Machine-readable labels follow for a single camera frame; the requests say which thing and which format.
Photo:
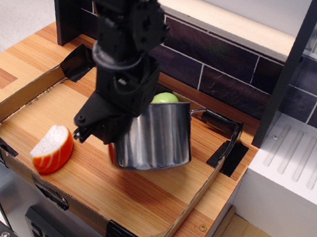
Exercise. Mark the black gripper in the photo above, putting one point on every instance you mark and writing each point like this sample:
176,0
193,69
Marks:
122,91

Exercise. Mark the stainless steel pot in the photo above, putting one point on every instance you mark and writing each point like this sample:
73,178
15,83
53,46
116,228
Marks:
160,138

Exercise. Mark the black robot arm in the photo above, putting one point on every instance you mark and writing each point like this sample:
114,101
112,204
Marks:
128,29

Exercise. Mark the cardboard fence with black tape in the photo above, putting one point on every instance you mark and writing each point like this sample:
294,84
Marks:
41,85

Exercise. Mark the salmon sushi toy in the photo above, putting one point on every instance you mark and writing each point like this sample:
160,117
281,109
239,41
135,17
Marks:
53,150

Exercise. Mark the green toy apple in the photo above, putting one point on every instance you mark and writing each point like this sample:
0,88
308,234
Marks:
165,97

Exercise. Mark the grey cabinet front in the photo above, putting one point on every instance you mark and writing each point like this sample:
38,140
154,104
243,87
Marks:
33,208

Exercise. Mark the white drying rack sink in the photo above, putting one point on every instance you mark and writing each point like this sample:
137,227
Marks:
288,157

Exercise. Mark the dark grey vertical post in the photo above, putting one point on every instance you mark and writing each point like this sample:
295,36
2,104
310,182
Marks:
277,98

